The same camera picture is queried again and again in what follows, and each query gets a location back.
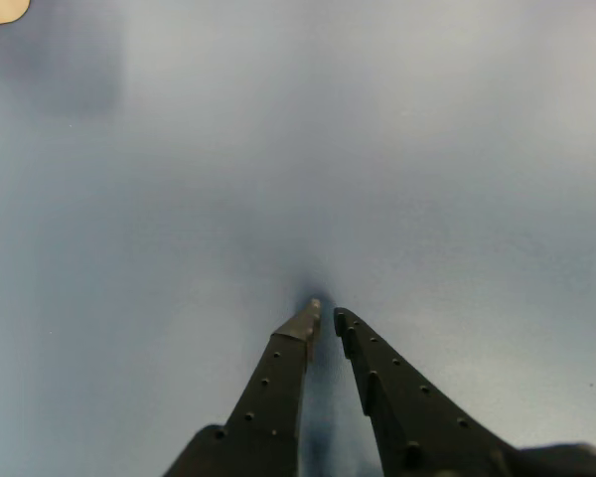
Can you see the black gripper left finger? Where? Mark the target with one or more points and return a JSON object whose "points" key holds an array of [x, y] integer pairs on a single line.
{"points": [[268, 407]]}

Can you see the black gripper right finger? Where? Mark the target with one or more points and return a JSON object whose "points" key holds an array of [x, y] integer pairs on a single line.
{"points": [[417, 432]]}

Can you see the beige rounded box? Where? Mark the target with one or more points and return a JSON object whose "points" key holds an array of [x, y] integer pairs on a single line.
{"points": [[0, 10]]}

